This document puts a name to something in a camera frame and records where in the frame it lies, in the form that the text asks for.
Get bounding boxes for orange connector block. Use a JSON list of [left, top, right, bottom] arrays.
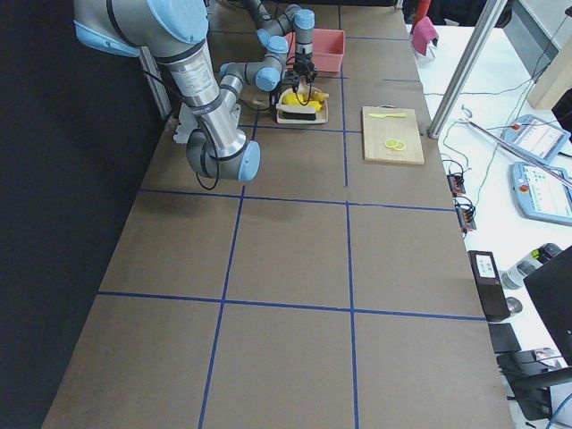
[[454, 199, 476, 234], [447, 172, 466, 197]]

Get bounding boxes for yellow plastic knife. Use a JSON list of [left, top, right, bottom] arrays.
[[367, 113, 407, 119]]

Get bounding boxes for grabber reach stick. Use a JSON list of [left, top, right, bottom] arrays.
[[461, 105, 572, 188]]

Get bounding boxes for wooden cutting board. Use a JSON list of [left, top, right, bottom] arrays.
[[362, 106, 425, 165]]

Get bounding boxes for black monitor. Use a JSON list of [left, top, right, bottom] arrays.
[[524, 247, 572, 366]]

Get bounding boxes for near teach pendant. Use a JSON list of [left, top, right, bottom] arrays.
[[510, 162, 571, 226]]

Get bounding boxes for black box with label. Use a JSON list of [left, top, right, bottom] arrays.
[[467, 250, 510, 323]]

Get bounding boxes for orange connector block far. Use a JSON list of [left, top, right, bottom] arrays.
[[447, 172, 466, 197]]

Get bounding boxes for beige hand brush black bristles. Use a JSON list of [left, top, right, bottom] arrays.
[[252, 99, 317, 122]]

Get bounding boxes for upper lemon slice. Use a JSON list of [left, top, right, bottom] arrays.
[[384, 139, 401, 148]]

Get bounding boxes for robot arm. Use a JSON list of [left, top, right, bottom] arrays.
[[73, 0, 315, 181], [242, 1, 317, 95]]

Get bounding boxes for magenta cloth on stand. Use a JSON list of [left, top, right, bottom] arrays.
[[411, 16, 439, 57]]

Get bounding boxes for pink plastic bin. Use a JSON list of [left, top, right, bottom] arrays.
[[312, 29, 345, 73]]

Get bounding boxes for far teach pendant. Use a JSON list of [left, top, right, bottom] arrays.
[[501, 114, 571, 165]]

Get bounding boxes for aluminium frame post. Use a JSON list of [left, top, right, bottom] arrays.
[[427, 0, 507, 139]]

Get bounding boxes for yellow toy corn cob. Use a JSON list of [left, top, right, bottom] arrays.
[[282, 101, 323, 114]]

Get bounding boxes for orange connector block near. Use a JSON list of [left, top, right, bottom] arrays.
[[454, 199, 476, 234]]

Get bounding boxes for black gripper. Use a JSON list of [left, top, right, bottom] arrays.
[[269, 71, 300, 105], [293, 53, 318, 104]]

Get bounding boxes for tan toy ginger root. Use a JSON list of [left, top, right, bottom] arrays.
[[308, 88, 330, 103]]

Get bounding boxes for teach pendant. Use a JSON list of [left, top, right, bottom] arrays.
[[510, 162, 571, 226], [501, 114, 571, 165]]

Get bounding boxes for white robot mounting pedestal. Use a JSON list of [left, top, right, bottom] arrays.
[[173, 103, 241, 145]]

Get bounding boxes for water bottle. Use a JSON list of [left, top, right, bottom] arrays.
[[500, 243, 562, 290]]

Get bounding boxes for beige plastic dustpan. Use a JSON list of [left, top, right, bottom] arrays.
[[275, 83, 330, 124]]

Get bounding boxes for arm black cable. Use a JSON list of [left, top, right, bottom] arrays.
[[138, 57, 223, 191]]

